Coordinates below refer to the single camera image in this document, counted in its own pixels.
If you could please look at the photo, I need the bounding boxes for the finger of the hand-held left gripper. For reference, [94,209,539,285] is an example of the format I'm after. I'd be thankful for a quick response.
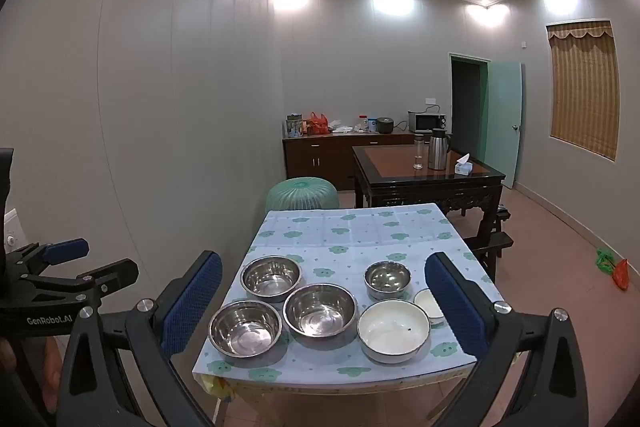
[5,238,91,279]
[20,258,140,308]

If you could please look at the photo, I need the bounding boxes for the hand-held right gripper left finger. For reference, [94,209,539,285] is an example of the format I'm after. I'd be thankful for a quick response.
[57,250,223,427]

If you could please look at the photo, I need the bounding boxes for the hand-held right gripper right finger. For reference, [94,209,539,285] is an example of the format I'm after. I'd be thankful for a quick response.
[424,251,590,427]

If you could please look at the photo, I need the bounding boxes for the large steel bowl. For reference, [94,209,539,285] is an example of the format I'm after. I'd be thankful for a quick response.
[208,300,283,358]
[240,255,304,304]
[282,283,358,339]

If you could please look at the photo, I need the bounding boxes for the white enamel bowl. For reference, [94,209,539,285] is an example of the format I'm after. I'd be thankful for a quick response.
[356,299,432,364]

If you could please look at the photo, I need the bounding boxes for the small white bowl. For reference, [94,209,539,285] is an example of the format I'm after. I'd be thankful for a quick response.
[413,288,446,326]

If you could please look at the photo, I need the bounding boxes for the small steel bowl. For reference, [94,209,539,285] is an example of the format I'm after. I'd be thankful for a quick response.
[364,260,412,301]

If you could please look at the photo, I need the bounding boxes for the cloud printed tablecloth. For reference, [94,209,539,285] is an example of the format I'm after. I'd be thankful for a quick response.
[192,203,501,400]

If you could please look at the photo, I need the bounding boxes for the green plastic bag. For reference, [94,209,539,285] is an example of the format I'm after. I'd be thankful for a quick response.
[595,248,616,275]

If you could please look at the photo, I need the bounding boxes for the steel thermos jug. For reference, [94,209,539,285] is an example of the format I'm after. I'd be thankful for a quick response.
[427,128,453,171]

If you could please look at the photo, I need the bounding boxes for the dark wooden table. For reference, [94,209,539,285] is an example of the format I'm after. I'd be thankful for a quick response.
[351,144,507,228]

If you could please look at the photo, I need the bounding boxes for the small orange plastic bag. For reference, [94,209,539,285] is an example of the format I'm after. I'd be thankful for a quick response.
[612,258,630,291]

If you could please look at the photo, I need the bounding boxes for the green door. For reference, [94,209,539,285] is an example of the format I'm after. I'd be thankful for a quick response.
[486,61,523,190]

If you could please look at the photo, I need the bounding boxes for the silver microwave oven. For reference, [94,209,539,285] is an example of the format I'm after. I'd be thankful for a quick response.
[407,110,447,134]

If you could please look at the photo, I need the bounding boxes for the brown wooden sideboard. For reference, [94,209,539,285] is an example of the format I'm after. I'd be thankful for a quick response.
[282,130,431,192]

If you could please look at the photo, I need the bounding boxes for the striped window blind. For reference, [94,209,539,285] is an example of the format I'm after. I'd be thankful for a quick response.
[546,20,621,162]

